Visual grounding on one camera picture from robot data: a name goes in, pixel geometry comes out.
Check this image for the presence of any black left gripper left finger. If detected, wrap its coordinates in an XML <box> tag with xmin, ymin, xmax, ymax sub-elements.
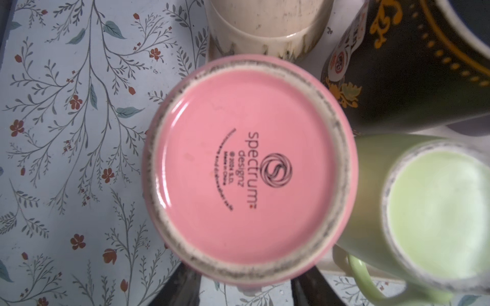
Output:
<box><xmin>149</xmin><ymin>263</ymin><xmax>202</xmax><ymax>306</ymax></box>

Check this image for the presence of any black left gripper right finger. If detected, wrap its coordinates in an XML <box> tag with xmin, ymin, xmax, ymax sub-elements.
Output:
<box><xmin>291</xmin><ymin>266</ymin><xmax>336</xmax><ymax>306</ymax></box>

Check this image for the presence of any light green mug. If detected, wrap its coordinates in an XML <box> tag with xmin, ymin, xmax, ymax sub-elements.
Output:
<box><xmin>338</xmin><ymin>135</ymin><xmax>489</xmax><ymax>305</ymax></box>

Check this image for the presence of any pink ceramic mug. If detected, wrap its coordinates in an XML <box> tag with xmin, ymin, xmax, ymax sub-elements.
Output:
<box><xmin>142</xmin><ymin>54</ymin><xmax>359</xmax><ymax>288</ymax></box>

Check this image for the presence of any black floral mug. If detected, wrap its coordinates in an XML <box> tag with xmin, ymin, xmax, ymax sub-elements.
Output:
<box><xmin>321</xmin><ymin>0</ymin><xmax>489</xmax><ymax>135</ymax></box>

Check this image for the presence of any beige plastic tray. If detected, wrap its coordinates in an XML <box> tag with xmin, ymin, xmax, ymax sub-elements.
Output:
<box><xmin>298</xmin><ymin>0</ymin><xmax>490</xmax><ymax>284</ymax></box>

